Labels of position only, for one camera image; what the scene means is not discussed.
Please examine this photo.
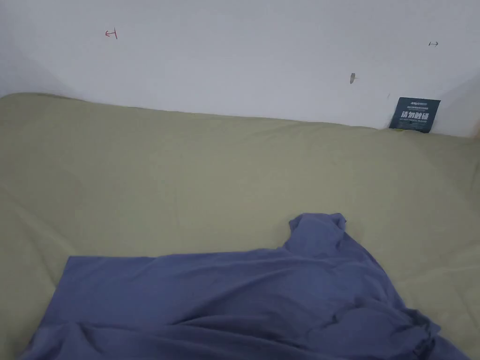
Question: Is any bed with pale green sheet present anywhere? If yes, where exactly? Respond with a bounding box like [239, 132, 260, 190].
[0, 92, 480, 360]

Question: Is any dark blue shirt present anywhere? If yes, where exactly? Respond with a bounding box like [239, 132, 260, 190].
[18, 212, 473, 360]

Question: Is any dark teal printed card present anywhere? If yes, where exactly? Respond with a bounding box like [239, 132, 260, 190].
[389, 97, 442, 134]

